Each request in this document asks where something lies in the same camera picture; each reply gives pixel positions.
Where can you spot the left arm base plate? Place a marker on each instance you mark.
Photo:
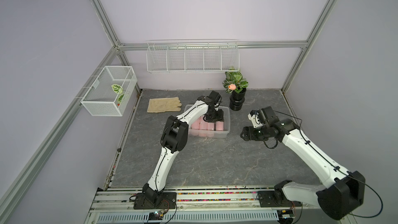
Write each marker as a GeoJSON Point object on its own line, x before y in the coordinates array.
{"type": "Point", "coordinates": [165, 200]}

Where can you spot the clear plastic storage box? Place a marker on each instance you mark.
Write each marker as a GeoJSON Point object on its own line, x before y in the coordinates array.
{"type": "Point", "coordinates": [227, 125]}

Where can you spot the beige work glove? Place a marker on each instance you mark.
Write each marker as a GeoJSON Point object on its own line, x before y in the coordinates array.
{"type": "Point", "coordinates": [163, 105]}

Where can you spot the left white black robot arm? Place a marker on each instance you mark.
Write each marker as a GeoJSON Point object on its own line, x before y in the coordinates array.
{"type": "Point", "coordinates": [174, 139]}

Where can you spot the green leaf in basket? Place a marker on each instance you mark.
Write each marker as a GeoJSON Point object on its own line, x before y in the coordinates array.
{"type": "Point", "coordinates": [117, 88]}

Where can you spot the long white wire shelf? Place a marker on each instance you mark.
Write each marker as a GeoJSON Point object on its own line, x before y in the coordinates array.
{"type": "Point", "coordinates": [193, 56]}

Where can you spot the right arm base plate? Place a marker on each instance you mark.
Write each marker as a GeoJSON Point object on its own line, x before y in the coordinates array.
{"type": "Point", "coordinates": [275, 199]}

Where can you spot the white wire basket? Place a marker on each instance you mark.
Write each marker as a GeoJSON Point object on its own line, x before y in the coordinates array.
{"type": "Point", "coordinates": [101, 101]}

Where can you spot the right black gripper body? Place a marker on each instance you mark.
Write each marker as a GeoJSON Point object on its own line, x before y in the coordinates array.
{"type": "Point", "coordinates": [259, 134]}

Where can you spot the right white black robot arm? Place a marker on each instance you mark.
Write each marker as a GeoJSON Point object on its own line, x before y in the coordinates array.
{"type": "Point", "coordinates": [340, 191]}

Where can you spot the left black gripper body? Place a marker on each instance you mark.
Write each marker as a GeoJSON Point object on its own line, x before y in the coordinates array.
{"type": "Point", "coordinates": [215, 115]}

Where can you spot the potted plant black pot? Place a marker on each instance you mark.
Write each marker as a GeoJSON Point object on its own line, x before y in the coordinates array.
{"type": "Point", "coordinates": [236, 85]}

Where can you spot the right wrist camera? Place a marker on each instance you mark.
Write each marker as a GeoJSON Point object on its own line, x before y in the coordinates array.
{"type": "Point", "coordinates": [263, 117]}

